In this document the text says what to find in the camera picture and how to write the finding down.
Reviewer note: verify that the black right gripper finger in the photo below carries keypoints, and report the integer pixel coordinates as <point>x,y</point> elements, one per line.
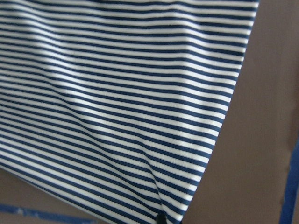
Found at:
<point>160,219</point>

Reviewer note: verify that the blue white striped polo shirt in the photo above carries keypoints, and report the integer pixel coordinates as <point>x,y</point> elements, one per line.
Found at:
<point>115,106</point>

